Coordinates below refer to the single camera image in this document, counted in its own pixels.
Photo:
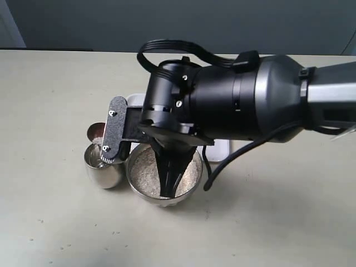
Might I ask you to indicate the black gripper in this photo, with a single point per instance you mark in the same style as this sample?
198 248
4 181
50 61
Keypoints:
174 143

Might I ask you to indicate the brown wooden spoon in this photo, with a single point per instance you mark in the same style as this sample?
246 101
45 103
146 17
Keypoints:
95 133

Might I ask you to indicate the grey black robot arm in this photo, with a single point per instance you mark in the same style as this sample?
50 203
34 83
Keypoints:
261 99

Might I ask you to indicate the small steel cup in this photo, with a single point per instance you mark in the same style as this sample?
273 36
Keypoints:
104 175

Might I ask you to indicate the steel bowl of rice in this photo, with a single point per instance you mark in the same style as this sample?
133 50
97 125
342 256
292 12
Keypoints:
142 175

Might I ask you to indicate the white rectangular plastic tray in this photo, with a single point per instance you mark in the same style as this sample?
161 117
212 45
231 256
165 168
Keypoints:
214 154

